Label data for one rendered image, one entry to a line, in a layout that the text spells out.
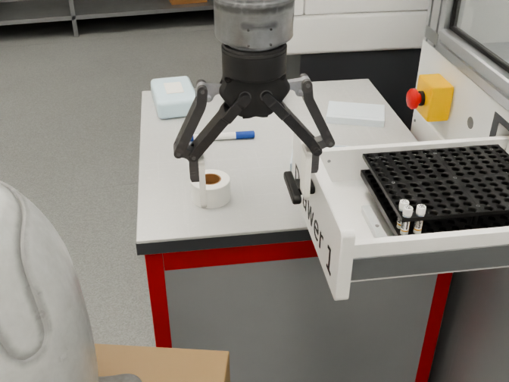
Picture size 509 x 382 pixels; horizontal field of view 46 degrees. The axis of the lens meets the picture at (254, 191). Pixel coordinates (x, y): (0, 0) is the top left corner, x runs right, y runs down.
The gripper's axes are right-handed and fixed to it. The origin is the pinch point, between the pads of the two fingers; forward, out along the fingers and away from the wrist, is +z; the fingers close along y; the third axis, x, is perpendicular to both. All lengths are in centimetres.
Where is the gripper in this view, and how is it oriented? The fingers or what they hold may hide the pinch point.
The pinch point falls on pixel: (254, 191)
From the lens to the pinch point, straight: 79.3
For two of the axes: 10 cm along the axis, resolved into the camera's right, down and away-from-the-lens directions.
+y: 9.9, -0.8, 1.2
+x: -1.4, -5.3, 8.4
